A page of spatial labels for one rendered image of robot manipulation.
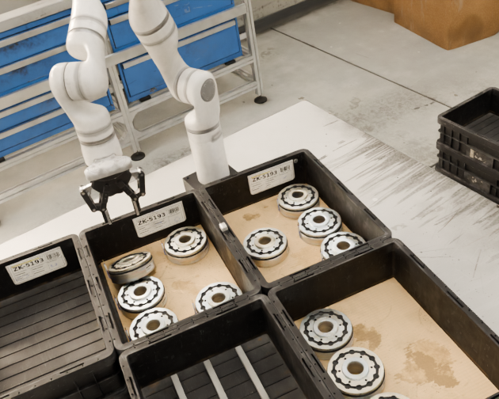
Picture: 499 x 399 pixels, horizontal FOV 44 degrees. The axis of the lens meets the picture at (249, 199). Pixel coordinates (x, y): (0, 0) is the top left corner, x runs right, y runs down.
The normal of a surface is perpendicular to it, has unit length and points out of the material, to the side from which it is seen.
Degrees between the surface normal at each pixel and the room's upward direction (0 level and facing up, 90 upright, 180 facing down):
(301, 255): 0
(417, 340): 0
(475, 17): 90
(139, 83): 90
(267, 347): 0
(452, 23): 90
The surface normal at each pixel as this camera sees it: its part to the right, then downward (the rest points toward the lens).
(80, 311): -0.15, -0.78
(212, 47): 0.55, 0.45
